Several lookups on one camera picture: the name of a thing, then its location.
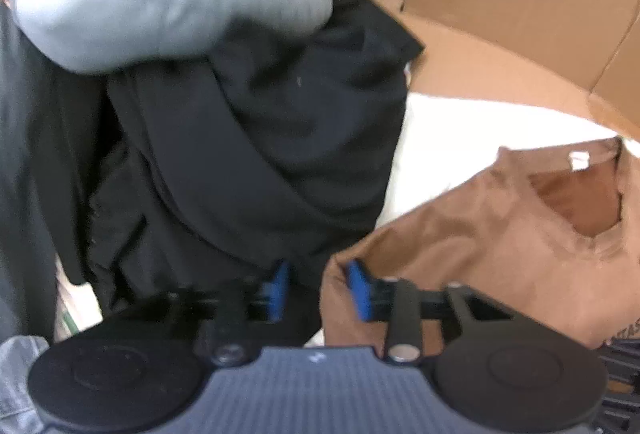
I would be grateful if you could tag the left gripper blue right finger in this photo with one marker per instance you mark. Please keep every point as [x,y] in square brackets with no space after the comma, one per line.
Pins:
[372,297]

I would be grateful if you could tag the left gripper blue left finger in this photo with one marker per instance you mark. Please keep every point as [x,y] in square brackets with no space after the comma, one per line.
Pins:
[269,300]

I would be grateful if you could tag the brown printed t-shirt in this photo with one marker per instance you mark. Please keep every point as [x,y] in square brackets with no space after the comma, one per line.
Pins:
[552,233]

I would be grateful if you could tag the black garment pile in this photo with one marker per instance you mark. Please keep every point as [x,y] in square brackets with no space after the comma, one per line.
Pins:
[191,173]

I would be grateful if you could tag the cream bear print bedsheet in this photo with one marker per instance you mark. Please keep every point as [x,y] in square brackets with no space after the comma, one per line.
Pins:
[445,142]

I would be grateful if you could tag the dark grey pillow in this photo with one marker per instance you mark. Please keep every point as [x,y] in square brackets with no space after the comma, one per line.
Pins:
[28,284]

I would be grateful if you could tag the grey blue denim garment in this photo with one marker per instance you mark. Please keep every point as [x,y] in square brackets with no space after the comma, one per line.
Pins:
[17,413]

